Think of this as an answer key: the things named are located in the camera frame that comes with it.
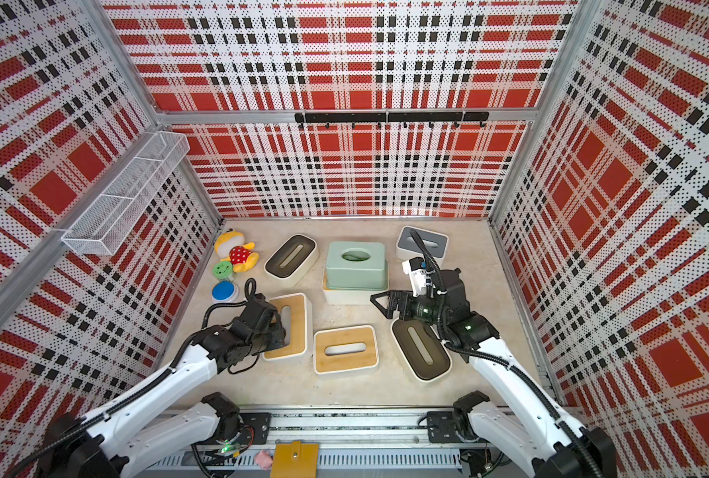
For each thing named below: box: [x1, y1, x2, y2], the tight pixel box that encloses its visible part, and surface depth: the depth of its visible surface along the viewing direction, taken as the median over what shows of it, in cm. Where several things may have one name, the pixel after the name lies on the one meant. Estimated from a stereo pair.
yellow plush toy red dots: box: [214, 229, 259, 273], surface depth 107 cm
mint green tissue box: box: [324, 240, 389, 291], surface depth 89 cm
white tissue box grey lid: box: [395, 225, 450, 264], surface depth 110 cm
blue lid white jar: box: [211, 280, 240, 304], surface depth 100 cm
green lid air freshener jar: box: [212, 260, 237, 283], surface depth 103 cm
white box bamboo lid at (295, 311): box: [261, 292, 314, 361], surface depth 80 cm
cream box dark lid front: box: [390, 317, 453, 384], surface depth 83 cm
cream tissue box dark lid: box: [262, 233, 320, 288], surface depth 103 cm
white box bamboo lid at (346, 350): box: [312, 324, 380, 376], surface depth 84 cm
